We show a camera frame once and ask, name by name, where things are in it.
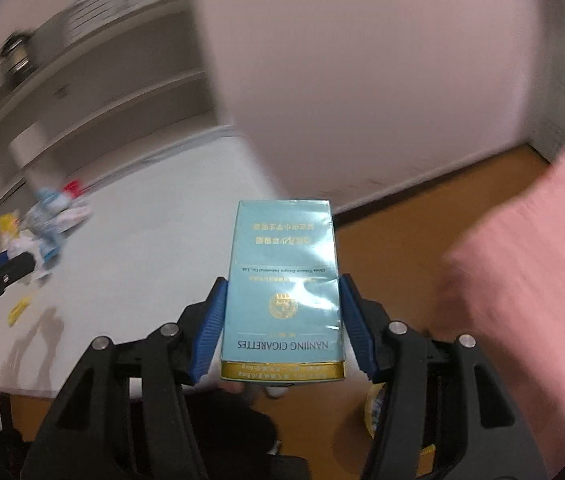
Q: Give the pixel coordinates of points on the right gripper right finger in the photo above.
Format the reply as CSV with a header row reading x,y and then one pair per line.
x,y
442,394

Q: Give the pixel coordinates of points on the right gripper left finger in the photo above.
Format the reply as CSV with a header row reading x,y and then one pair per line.
x,y
121,414

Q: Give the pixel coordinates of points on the yellow snack bag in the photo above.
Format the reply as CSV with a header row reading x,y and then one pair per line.
x,y
9,227

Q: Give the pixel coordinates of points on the blue white packaging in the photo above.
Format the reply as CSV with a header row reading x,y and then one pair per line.
x,y
43,229

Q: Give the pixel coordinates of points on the teal cigarette box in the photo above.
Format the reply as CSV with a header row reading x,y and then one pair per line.
x,y
283,324

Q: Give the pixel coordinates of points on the red plastic lid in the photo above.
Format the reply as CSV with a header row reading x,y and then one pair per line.
x,y
74,189

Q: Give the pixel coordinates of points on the black gold trash bin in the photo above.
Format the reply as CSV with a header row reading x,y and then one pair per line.
x,y
372,410

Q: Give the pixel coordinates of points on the pink bed cover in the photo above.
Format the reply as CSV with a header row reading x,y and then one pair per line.
x,y
504,283

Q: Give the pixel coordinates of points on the white desk hutch shelf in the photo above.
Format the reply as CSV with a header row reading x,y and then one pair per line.
x,y
117,83

